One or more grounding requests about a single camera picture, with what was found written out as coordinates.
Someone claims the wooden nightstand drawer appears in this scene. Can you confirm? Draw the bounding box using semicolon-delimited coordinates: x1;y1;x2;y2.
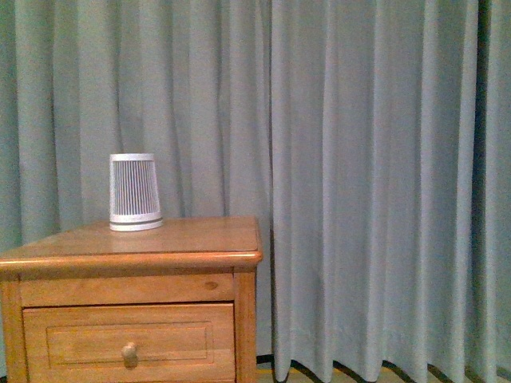
23;303;236;382

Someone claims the round wooden drawer knob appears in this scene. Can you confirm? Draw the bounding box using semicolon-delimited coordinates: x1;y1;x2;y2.
121;342;138;369

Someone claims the white slatted air purifier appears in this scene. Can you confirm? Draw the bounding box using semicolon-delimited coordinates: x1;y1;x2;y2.
109;153;163;231

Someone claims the grey-green curtain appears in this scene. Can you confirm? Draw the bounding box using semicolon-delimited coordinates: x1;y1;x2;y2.
1;1;510;382

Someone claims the wooden nightstand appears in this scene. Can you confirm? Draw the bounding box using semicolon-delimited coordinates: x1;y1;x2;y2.
1;217;263;382

